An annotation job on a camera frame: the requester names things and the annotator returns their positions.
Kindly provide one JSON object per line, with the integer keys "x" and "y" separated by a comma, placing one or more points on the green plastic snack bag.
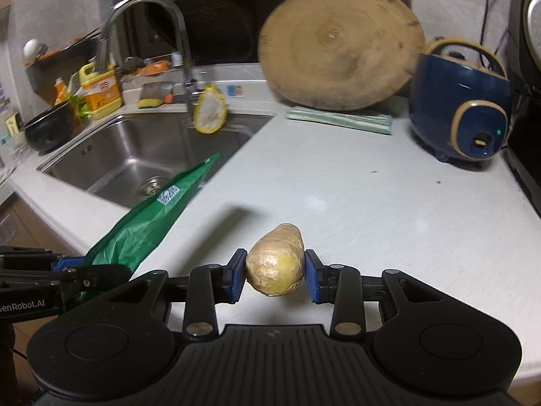
{"x": 142, "y": 229}

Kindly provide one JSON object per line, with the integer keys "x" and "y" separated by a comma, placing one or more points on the black ceramic bowl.
{"x": 51, "y": 129}

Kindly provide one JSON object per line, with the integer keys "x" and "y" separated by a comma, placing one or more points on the yellow detergent bottle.
{"x": 102, "y": 94}

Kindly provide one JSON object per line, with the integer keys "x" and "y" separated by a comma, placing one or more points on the green striped dish cloth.
{"x": 364, "y": 121}

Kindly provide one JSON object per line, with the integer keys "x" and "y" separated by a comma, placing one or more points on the yellow rimmed mesh strainer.
{"x": 210, "y": 112}

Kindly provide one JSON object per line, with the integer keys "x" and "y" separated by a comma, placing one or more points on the yellow sponge with scourer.
{"x": 154, "y": 94}

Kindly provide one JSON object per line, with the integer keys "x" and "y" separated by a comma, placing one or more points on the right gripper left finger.
{"x": 207, "y": 286}

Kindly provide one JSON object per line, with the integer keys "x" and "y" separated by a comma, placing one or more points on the orange package on sill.
{"x": 155, "y": 68}

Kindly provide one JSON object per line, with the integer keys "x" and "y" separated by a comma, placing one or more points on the blue sticker on counter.
{"x": 234, "y": 91}

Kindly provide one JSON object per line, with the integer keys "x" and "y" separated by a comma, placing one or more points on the black silver appliance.
{"x": 523, "y": 59}

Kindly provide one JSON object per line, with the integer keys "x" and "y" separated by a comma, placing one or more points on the round wooden cutting board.
{"x": 339, "y": 55}

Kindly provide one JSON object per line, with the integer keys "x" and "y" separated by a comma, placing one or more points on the stainless steel sink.
{"x": 130, "y": 157}

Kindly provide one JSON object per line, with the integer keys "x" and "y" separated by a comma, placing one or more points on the dark blue rice cooker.
{"x": 460, "y": 100}

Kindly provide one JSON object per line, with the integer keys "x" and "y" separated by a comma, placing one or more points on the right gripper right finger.
{"x": 339, "y": 285}

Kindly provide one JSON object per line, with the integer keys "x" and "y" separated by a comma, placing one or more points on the yellow potato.
{"x": 275, "y": 264}

